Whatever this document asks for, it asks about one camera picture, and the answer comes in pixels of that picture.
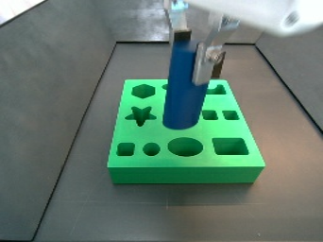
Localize black curved holder stand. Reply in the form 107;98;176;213
211;51;226;78

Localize blue oval cylinder peg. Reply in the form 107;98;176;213
163;41;208;130

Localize green foam shape board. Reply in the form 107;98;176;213
107;79;266;183

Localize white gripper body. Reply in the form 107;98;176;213
187;0;323;37

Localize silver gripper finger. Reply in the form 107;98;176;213
192;15;240;86
168;0;191;41

